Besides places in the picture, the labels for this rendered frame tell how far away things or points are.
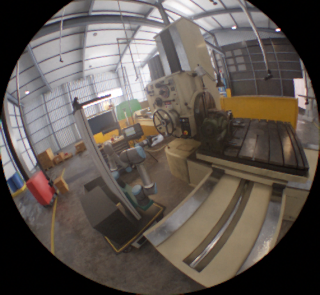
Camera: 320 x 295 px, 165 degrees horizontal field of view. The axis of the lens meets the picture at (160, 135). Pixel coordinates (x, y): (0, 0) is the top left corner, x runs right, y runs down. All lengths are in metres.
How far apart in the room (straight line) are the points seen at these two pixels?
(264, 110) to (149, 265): 3.96
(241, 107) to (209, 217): 3.11
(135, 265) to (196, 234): 1.07
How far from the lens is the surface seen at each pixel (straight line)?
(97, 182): 2.45
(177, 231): 0.99
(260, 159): 1.13
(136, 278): 1.78
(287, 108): 3.62
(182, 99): 1.37
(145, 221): 1.56
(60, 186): 4.03
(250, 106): 3.54
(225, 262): 0.94
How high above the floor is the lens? 1.63
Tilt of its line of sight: 19 degrees down
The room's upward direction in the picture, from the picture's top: 15 degrees counter-clockwise
